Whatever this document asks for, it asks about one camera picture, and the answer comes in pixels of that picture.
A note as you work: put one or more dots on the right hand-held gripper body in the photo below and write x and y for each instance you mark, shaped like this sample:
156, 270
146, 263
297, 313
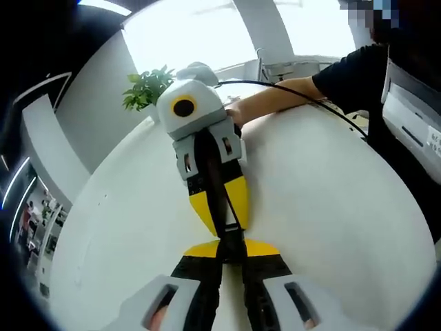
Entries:
200, 117

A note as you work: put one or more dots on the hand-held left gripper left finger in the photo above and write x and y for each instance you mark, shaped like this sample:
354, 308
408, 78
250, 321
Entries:
162, 300

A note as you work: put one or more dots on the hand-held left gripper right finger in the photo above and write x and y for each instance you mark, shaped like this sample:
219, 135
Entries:
275, 303

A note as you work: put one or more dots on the black plastic buckle part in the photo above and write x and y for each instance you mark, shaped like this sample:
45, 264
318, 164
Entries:
231, 253
231, 234

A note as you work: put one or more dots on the person's right hand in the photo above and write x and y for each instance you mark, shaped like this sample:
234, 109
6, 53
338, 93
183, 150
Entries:
237, 113

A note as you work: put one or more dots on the white plant pot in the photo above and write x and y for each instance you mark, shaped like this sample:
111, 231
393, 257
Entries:
154, 112

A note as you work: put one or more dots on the green potted plant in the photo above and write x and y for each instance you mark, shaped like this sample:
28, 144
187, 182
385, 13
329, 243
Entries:
148, 86

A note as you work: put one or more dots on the person in black shirt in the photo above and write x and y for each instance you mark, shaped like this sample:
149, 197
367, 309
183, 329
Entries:
361, 79

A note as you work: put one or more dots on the grey chest-worn device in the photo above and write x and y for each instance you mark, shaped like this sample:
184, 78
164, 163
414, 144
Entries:
410, 110

